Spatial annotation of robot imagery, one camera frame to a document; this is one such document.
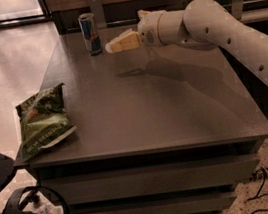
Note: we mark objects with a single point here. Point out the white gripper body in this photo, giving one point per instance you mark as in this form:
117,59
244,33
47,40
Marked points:
148,29

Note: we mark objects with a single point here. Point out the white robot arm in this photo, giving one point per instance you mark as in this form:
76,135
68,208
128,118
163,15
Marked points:
202,25

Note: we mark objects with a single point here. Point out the blue silver redbull can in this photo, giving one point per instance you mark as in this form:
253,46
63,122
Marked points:
90,33

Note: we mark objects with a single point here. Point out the green chip bag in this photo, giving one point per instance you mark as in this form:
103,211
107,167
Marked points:
43,121

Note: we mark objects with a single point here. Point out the left grey metal bracket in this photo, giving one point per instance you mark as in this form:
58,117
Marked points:
96,7

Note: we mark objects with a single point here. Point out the grey drawer cabinet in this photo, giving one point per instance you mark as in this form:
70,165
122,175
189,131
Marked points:
161,130

